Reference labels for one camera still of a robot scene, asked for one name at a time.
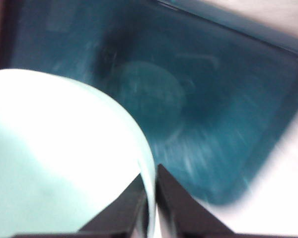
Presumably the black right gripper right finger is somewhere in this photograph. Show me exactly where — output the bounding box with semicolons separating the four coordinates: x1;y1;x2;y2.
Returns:
156;163;298;238

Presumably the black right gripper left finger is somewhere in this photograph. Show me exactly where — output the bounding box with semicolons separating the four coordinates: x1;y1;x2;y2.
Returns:
13;171;149;238

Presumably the teal ribbed bowl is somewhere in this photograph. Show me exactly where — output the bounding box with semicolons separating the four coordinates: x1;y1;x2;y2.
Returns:
0;68;156;238

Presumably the dark rectangular tray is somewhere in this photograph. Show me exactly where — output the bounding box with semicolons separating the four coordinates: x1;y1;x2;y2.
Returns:
0;0;298;206

